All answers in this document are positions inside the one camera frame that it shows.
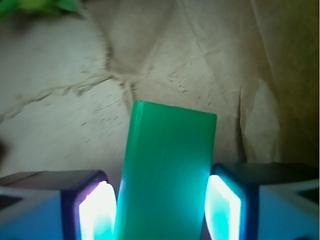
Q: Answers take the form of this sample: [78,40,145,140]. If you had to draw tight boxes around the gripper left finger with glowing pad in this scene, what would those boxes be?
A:
[0,170,117,240]

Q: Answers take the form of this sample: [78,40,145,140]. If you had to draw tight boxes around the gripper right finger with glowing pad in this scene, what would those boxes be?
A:
[204,162,320,240]

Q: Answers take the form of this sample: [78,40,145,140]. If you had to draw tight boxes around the green rectangular block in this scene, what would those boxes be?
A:
[115,101,217,240]

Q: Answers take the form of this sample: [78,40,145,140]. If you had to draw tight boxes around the brown paper bag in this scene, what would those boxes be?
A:
[0,0,319,188]

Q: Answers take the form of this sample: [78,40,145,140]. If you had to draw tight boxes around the green plush frog toy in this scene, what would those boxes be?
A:
[0,0,82,19]

